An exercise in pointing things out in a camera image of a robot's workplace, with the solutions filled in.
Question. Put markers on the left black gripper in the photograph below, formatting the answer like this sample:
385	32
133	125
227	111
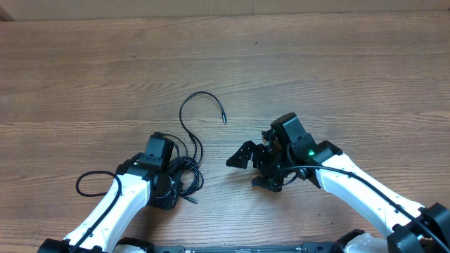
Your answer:
169	202

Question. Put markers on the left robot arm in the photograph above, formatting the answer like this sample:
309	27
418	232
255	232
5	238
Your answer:
103	228

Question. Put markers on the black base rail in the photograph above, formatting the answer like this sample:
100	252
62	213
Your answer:
135	245

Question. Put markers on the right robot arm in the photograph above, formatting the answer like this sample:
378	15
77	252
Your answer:
404	225

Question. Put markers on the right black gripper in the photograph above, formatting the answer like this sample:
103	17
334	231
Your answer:
248	150

